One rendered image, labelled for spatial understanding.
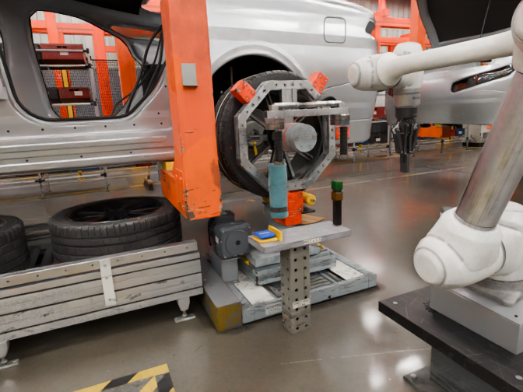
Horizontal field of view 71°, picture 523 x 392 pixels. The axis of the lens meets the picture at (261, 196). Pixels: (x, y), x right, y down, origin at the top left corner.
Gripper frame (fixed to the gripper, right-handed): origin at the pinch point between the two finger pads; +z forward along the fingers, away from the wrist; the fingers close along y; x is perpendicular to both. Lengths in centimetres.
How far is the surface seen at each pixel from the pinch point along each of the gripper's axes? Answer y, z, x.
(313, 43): 40, -56, 107
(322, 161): 8, 8, 60
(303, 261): -28, 43, 29
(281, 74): -7, -37, 71
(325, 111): -2.7, -18.7, 42.3
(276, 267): -20, 63, 67
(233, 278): -43, 67, 76
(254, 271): -35, 60, 65
